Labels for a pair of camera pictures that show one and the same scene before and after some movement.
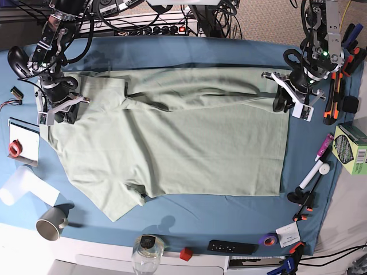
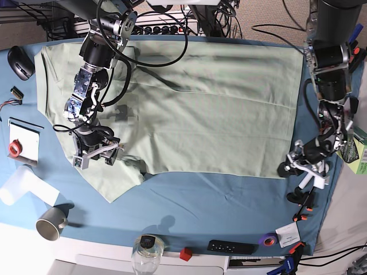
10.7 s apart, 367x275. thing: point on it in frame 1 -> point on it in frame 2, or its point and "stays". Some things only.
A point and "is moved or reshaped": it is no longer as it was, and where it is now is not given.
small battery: [16, 93] stays
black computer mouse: [19, 61] stays
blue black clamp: [291, 263] stays
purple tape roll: [270, 239] stays
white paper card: [288, 235] stays
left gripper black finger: [282, 97] -> [286, 169]
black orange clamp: [304, 199] stays
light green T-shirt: [173, 132] is moved or reshaped
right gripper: [55, 97] -> [90, 144]
